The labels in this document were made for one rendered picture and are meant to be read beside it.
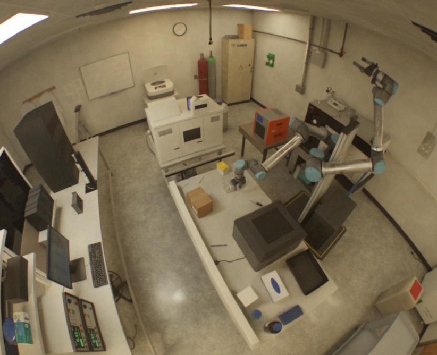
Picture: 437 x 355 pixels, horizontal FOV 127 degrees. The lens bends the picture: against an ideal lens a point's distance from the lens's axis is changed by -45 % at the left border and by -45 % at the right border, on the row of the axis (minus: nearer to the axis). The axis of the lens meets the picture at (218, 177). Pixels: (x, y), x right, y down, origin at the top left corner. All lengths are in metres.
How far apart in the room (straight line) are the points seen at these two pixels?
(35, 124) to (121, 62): 3.00
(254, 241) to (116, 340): 1.38
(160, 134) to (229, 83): 3.60
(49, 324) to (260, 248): 1.64
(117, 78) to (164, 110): 2.87
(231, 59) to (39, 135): 4.51
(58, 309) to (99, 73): 4.53
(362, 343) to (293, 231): 1.96
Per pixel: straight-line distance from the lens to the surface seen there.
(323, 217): 2.25
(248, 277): 1.68
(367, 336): 2.99
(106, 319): 1.85
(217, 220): 1.88
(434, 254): 4.36
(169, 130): 2.26
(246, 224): 1.53
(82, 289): 2.03
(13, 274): 1.76
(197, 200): 1.83
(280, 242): 1.51
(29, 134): 2.55
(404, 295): 2.90
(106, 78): 5.03
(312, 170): 1.74
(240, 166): 1.72
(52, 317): 1.65
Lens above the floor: 2.51
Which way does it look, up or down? 46 degrees down
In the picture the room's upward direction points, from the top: straight up
